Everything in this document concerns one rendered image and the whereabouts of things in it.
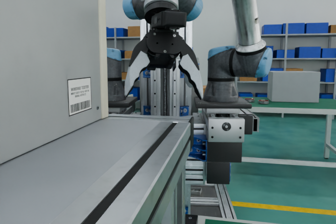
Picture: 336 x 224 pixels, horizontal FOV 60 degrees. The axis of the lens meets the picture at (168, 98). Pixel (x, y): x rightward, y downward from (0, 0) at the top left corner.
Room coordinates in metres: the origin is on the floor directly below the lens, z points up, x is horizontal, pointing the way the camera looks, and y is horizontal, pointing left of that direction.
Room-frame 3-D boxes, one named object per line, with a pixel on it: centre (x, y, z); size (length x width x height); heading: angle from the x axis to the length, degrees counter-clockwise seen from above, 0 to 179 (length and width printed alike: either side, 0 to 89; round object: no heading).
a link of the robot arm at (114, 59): (1.29, 0.27, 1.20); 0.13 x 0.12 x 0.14; 79
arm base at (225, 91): (1.26, -0.23, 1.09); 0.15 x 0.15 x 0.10
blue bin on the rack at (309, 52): (6.35, -3.00, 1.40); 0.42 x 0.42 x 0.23; 79
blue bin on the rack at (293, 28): (6.42, -2.68, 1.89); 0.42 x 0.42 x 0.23; 77
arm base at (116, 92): (1.29, 0.26, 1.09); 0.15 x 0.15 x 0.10
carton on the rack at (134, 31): (7.12, 0.73, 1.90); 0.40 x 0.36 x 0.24; 170
